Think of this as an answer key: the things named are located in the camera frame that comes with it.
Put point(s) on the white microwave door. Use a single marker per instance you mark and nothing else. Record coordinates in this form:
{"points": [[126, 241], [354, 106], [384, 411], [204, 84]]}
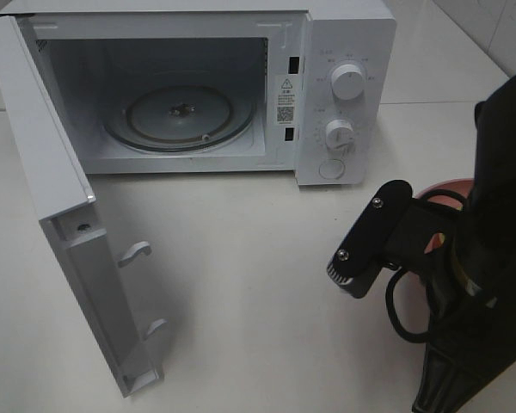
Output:
{"points": [[66, 207]]}

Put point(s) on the upper white power knob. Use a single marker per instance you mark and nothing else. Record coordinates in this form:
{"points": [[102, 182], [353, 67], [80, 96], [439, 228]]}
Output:
{"points": [[347, 81]]}

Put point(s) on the glass microwave turntable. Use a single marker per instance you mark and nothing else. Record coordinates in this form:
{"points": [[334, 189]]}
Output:
{"points": [[181, 118]]}

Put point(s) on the white warning label sticker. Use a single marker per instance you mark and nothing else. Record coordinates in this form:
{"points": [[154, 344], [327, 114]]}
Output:
{"points": [[286, 99]]}

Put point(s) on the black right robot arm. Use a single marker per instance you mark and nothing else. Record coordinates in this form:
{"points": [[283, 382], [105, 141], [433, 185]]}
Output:
{"points": [[491, 219]]}

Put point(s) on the white microwave oven body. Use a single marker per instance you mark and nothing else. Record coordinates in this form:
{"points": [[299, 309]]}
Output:
{"points": [[97, 56]]}

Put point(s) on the pink round plate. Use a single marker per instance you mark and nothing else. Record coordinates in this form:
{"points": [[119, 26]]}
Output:
{"points": [[447, 189]]}

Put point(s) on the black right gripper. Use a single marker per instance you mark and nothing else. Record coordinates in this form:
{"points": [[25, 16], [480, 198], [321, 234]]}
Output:
{"points": [[471, 335]]}

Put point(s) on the lower white timer knob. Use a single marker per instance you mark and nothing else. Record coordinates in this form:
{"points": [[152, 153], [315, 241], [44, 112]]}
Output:
{"points": [[338, 135]]}

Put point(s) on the round white door button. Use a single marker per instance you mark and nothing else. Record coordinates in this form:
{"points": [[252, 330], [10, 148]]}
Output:
{"points": [[332, 169]]}

